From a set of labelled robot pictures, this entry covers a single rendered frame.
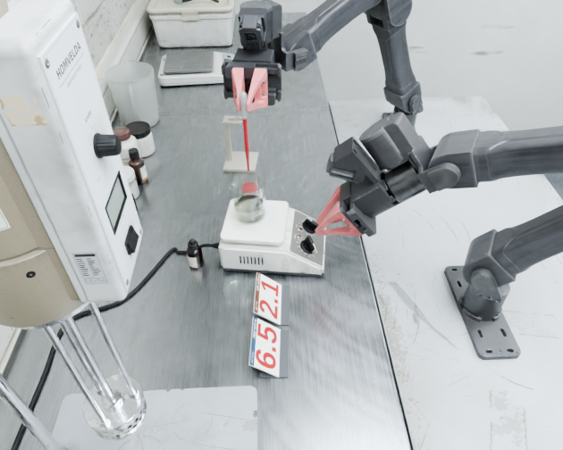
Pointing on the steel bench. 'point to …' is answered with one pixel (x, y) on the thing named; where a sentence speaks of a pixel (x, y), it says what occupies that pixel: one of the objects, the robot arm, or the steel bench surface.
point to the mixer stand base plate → (172, 421)
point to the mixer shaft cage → (126, 398)
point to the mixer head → (48, 171)
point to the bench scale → (192, 68)
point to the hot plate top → (276, 229)
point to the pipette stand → (234, 161)
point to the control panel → (304, 238)
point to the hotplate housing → (268, 256)
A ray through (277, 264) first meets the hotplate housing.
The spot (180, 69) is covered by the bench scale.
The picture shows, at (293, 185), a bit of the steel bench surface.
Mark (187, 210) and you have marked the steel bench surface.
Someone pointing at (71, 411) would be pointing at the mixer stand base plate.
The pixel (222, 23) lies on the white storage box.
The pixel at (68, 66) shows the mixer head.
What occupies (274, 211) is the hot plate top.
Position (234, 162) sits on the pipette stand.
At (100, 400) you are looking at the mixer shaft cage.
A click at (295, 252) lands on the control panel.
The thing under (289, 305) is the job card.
